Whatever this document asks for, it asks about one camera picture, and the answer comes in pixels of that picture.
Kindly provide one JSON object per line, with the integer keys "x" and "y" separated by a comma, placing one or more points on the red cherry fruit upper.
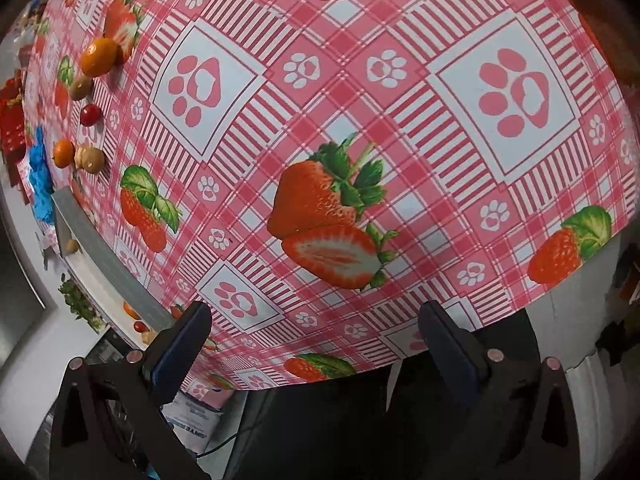
{"x": 90, "y": 114}

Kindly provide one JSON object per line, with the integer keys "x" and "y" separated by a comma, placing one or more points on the orange tangerine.
{"x": 98, "y": 56}
{"x": 131, "y": 310}
{"x": 63, "y": 153}

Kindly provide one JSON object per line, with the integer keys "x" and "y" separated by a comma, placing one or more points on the white rectangular tray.
{"x": 100, "y": 255}

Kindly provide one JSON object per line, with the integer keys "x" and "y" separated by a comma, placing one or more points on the pink box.
{"x": 212, "y": 394}

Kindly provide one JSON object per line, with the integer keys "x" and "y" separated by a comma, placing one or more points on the cracked tan walnut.
{"x": 147, "y": 337}

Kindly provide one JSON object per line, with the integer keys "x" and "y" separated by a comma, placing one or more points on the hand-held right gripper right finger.
{"x": 450, "y": 355}

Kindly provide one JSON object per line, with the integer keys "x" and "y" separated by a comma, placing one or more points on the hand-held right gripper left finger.
{"x": 182, "y": 342}

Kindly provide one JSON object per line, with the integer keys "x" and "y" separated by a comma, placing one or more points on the green leafy plant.
{"x": 77, "y": 305}

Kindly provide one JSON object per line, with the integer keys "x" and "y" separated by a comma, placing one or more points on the red carton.
{"x": 12, "y": 120}

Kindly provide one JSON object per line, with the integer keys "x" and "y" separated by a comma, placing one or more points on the blue plastic glove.
{"x": 40, "y": 180}

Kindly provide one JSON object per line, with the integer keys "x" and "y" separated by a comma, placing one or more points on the red cherry tomato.
{"x": 139, "y": 326}

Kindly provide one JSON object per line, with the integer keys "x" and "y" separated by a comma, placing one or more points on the pink strawberry-print tablecloth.
{"x": 350, "y": 110}

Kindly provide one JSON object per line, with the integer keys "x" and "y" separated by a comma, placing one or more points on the white carton with blue print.
{"x": 195, "y": 417}

